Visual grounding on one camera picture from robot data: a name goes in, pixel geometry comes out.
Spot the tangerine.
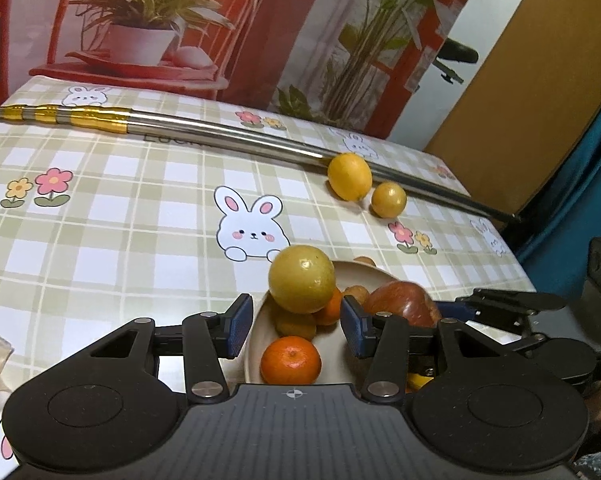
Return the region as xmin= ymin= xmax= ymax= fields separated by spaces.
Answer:
xmin=260 ymin=336 xmax=322 ymax=386
xmin=314 ymin=288 xmax=343 ymax=326

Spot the checkered bunny tablecloth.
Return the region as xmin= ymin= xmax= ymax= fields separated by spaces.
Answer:
xmin=0 ymin=74 xmax=537 ymax=480

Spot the teal curtain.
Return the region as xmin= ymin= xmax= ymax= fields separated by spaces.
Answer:
xmin=510 ymin=109 xmax=601 ymax=298

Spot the beige plate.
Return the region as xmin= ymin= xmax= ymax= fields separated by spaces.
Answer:
xmin=244 ymin=260 xmax=396 ymax=390

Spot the wooden door panel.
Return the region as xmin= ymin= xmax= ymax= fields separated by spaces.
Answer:
xmin=427 ymin=0 xmax=601 ymax=214

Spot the yellow lemon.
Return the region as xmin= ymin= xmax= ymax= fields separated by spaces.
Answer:
xmin=328 ymin=153 xmax=373 ymax=202

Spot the printed room backdrop poster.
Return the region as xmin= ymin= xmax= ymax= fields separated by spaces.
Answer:
xmin=0 ymin=0 xmax=468 ymax=139

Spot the red yellow apple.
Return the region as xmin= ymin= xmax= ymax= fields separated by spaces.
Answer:
xmin=363 ymin=281 xmax=443 ymax=328

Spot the green plum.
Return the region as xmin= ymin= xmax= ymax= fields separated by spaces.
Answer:
xmin=371 ymin=181 xmax=407 ymax=219
xmin=268 ymin=245 xmax=337 ymax=314

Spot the long metal back scratcher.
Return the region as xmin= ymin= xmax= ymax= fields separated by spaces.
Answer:
xmin=0 ymin=104 xmax=519 ymax=223

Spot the brown longan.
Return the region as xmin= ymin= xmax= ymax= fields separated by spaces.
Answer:
xmin=343 ymin=285 xmax=370 ymax=307
xmin=354 ymin=256 xmax=377 ymax=268
xmin=273 ymin=309 xmax=317 ymax=340

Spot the large yellow orange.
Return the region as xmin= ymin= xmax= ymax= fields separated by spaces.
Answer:
xmin=406 ymin=367 xmax=435 ymax=392

